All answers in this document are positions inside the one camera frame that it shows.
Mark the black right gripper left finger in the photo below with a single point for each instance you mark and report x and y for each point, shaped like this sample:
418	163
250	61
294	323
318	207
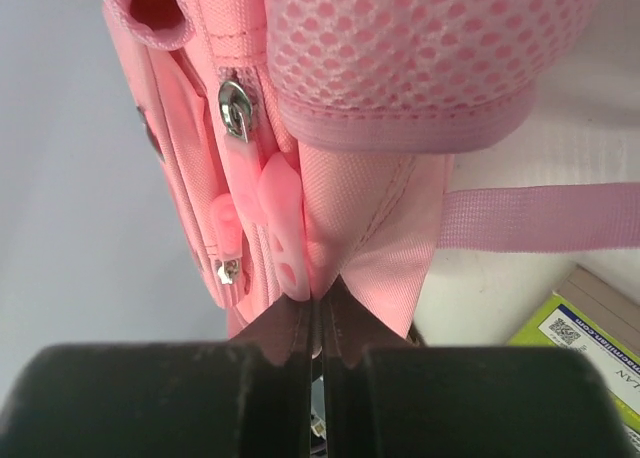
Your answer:
246	397

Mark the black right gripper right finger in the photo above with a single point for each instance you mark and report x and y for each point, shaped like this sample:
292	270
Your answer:
387	398

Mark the green comic paperback book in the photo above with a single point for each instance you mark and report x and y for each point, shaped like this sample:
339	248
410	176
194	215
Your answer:
586	314

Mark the pink student backpack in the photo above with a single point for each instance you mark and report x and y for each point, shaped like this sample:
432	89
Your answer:
309	140

